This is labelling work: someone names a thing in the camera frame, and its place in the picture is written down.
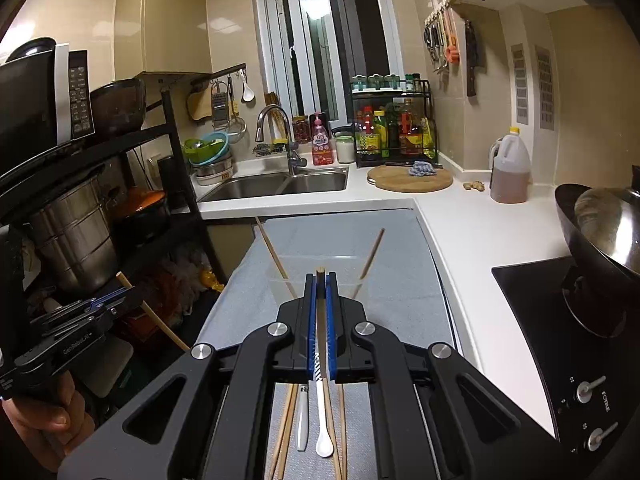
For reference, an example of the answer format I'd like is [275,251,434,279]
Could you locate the black cylinder container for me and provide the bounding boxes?
[158,155,189,211]

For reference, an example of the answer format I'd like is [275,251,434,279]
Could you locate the cleaver with wooden handle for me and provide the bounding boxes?
[464,20,482,99]

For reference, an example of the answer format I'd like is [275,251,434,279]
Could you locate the person's left hand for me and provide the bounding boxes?
[4,373,97,462]

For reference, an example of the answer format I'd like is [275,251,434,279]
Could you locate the stainless steel sink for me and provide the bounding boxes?
[197,167,350,205]

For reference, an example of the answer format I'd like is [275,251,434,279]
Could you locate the orange handled peeler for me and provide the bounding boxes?
[447,7,460,64]

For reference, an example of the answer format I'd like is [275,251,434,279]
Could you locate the black burner grate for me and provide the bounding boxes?
[561,260,632,340]

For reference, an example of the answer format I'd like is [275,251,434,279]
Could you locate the grey wall vent grille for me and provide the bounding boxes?
[534,44,557,131]
[510,43,530,125]

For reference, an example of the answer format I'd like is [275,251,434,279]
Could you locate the white handled utensil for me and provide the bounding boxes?
[296,384,310,452]

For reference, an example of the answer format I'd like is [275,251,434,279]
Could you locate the dark round lid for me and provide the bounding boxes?
[4,36,57,64]

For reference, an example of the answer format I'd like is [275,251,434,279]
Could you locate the chrome faucet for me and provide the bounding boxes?
[255,104,309,176]

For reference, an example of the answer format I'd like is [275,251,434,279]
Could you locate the black metal shelf rack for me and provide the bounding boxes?
[0,62,249,321]

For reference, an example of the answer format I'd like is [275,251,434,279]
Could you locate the green colander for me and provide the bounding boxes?
[182,132,234,166]

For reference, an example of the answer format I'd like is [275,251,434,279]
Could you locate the hanging wooden board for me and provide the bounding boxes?
[187,85,214,122]

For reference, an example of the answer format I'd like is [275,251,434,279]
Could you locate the white jar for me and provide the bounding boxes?
[333,130,356,165]

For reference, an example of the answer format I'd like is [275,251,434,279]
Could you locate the steel stock pot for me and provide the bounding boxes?
[24,174,119,294]

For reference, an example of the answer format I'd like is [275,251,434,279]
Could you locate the black spice rack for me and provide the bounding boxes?
[351,79,440,169]

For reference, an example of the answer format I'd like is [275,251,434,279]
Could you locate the crumpled plastic bags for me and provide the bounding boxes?
[160,250,227,317]

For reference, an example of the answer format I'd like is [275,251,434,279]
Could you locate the metal grater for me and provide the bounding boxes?
[211,82,230,129]

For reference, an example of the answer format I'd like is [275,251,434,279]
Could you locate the group of sauce bottles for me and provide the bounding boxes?
[355,100,437,159]

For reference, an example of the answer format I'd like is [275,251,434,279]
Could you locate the orange pot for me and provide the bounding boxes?
[111,186,169,232]

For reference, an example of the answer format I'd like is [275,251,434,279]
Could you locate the white spoon with striped handle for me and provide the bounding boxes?
[312,352,334,459]

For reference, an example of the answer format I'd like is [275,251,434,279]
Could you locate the round wooden cutting board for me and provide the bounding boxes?
[367,162,455,194]

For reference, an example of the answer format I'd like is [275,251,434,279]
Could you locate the clear plastic container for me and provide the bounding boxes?
[265,254,369,312]

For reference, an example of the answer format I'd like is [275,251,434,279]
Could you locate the microwave oven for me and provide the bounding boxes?
[0,42,97,172]

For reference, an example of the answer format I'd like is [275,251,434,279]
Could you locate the grey fabric mat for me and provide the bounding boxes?
[192,209,459,480]

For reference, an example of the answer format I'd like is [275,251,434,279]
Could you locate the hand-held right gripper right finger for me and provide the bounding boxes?
[324,272,576,480]

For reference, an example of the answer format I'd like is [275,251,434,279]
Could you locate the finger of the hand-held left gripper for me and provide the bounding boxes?
[41,306,121,347]
[30,286,142,331]

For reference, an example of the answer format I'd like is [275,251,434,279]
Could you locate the dark brown bowl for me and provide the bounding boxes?
[90,78,148,137]

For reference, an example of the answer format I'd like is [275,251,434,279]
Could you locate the steel basin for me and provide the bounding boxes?
[192,157,235,186]

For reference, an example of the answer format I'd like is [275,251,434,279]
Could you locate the cooking oil jug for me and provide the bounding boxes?
[488,127,532,205]

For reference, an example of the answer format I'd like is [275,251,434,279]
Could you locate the pink dish soap bottle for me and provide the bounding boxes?
[311,114,335,166]

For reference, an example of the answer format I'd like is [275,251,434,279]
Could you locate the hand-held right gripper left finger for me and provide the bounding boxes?
[57,272,321,480]

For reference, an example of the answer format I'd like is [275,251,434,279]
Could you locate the window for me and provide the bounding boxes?
[250,0,407,122]

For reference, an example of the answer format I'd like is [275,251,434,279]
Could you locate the black glass cooktop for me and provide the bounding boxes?
[491,255,640,480]

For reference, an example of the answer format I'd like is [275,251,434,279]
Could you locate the row of spice jars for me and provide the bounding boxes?
[351,73,422,94]

